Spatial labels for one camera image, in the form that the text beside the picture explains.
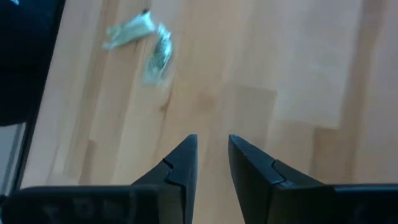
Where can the black camera housing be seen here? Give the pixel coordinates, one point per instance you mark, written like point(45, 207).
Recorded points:
point(25, 62)

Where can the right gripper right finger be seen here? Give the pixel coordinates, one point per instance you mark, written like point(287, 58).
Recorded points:
point(258, 180)

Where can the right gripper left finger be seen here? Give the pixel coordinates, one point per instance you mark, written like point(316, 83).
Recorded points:
point(183, 174)

